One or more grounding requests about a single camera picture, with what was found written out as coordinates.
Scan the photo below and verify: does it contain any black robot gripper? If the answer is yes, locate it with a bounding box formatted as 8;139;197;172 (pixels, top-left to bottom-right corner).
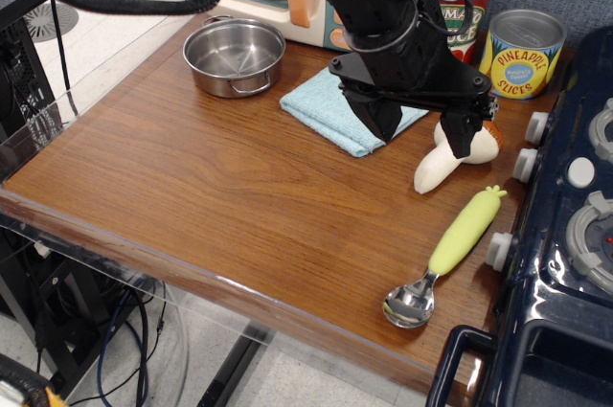
329;0;497;158

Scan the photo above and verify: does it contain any light blue cloth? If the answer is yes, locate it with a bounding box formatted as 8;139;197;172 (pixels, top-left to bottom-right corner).
279;65;430;158

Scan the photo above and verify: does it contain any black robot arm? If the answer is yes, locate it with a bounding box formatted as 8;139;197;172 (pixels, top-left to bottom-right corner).
327;0;497;158

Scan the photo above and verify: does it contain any plush toy mushroom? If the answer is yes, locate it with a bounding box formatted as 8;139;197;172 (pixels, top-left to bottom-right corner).
414;121;502;194

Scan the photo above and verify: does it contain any pineapple slices can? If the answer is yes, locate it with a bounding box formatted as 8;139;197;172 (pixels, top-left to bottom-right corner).
479;9;567;100

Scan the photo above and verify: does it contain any tomato sauce can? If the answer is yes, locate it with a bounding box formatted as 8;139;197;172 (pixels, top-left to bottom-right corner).
439;0;489;64

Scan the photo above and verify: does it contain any stainless steel pot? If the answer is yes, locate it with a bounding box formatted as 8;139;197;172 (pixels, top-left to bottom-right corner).
183;15;286;99

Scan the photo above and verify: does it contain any dark blue toy stove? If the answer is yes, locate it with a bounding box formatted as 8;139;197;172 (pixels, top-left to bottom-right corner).
427;27;612;406

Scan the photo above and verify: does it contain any black table leg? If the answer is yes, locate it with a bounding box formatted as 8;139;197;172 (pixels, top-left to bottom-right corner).
197;325;269;407

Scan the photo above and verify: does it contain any round floor vent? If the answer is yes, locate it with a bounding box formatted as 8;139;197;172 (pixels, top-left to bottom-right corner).
24;2;79;38

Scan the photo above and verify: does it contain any green handled metal spoon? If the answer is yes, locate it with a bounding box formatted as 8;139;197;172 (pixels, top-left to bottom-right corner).
382;185;508;328

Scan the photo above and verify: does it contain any blue floor cable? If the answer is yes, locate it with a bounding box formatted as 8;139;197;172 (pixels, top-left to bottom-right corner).
95;287;150;407

